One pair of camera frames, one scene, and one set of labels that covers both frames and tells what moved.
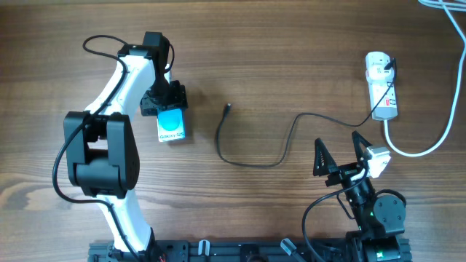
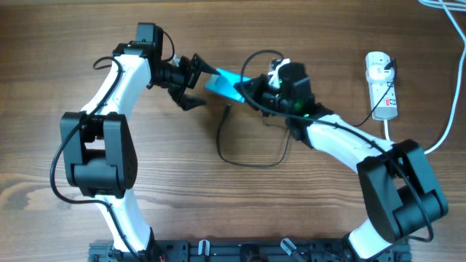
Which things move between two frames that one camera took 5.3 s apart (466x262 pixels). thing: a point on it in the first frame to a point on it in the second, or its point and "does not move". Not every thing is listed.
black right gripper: [345, 171] to [258, 84]
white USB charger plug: [376, 73] does not move
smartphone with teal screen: [171, 124] to [223, 84]
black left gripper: [178, 100] to [192, 73]
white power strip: [383, 101] does not move
